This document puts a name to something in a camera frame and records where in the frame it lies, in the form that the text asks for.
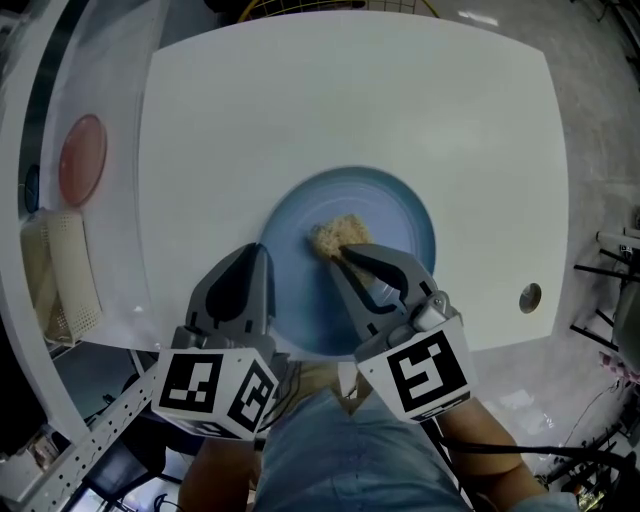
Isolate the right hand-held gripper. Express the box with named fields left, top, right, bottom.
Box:
left=329, top=243, right=473, bottom=426

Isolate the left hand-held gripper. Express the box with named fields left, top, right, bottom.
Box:
left=151, top=243, right=289, bottom=441

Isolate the tan scrubbing sponge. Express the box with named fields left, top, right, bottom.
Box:
left=308, top=213, right=386, bottom=291

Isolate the blue big plate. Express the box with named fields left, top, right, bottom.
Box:
left=259, top=166, right=438, bottom=357

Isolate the pink plate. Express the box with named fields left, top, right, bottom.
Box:
left=58, top=113, right=109, bottom=207

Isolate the person's right forearm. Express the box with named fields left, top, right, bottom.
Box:
left=437, top=397, right=549, bottom=512

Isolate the person's left forearm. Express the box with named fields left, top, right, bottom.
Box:
left=177, top=432, right=264, bottom=512

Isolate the person's light blue shirt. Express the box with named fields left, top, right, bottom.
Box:
left=254, top=387, right=476, bottom=512

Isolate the cream perforated basket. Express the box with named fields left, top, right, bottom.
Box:
left=19, top=208, right=105, bottom=346

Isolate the black mesh office chair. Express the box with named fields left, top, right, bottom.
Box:
left=82, top=414, right=184, bottom=506

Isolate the white metal shelf rack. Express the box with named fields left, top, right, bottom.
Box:
left=0, top=0, right=161, bottom=512

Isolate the white side table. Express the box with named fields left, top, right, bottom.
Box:
left=39, top=0, right=176, bottom=351

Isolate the grey chair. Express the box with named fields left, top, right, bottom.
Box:
left=569, top=227, right=640, bottom=374

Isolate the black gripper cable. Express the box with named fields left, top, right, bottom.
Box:
left=424, top=419, right=640, bottom=501

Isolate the yellow wire chair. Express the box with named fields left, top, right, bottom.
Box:
left=237, top=0, right=441, bottom=24

